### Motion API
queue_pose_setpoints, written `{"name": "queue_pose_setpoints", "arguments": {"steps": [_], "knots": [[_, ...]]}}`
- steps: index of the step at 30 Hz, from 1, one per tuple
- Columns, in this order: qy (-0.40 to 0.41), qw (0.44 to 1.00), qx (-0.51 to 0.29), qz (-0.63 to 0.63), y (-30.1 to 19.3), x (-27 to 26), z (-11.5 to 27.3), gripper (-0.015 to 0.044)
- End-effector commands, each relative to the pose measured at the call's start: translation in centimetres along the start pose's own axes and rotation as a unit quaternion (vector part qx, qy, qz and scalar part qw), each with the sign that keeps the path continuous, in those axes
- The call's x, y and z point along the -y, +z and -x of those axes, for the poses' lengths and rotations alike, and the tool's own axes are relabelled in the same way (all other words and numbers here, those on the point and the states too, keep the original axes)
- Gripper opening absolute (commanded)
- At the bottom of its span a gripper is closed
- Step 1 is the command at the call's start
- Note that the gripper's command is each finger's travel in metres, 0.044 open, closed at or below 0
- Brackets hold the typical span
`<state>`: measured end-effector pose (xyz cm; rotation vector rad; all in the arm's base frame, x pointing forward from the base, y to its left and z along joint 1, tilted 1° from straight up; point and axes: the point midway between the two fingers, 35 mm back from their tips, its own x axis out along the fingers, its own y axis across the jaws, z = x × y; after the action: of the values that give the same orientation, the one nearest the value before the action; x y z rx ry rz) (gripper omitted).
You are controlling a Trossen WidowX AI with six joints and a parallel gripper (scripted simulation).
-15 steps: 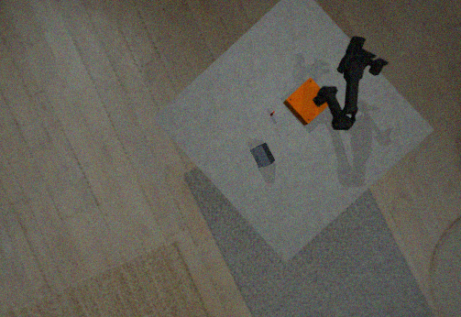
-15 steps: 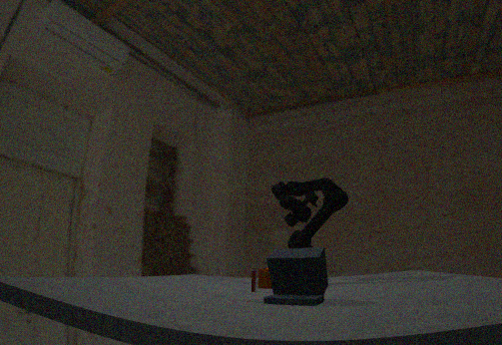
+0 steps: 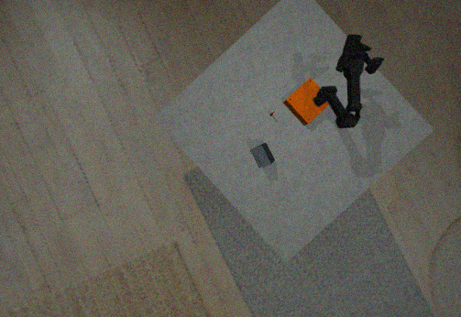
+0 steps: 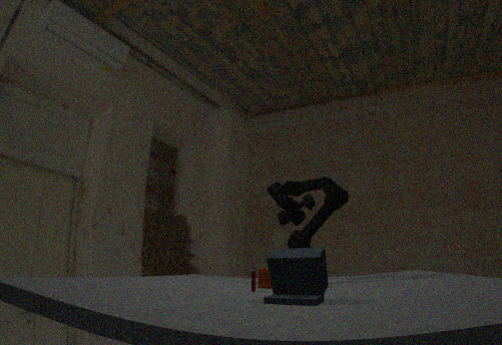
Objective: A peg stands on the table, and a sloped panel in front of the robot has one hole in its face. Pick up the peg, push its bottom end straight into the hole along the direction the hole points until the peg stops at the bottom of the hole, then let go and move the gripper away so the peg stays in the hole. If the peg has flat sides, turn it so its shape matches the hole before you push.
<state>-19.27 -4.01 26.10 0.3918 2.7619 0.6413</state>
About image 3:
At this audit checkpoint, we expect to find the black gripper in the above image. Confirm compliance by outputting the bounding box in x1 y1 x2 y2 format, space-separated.
357 42 384 74

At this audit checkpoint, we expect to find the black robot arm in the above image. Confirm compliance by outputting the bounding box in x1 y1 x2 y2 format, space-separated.
312 34 364 128

